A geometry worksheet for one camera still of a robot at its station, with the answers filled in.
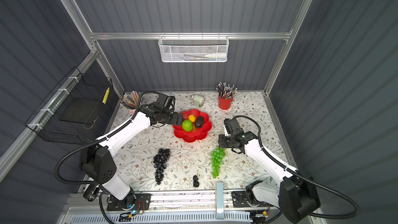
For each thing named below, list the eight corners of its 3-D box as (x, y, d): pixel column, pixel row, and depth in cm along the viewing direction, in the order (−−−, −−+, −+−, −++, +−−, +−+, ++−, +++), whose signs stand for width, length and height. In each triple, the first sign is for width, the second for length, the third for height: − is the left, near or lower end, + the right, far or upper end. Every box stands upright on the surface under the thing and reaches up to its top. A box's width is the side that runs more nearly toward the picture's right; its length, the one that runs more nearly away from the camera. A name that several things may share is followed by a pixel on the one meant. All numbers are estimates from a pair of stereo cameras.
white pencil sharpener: (191, 103, 116) (190, 96, 110) (195, 100, 118) (194, 93, 112) (200, 108, 113) (199, 101, 107) (203, 105, 115) (203, 97, 109)
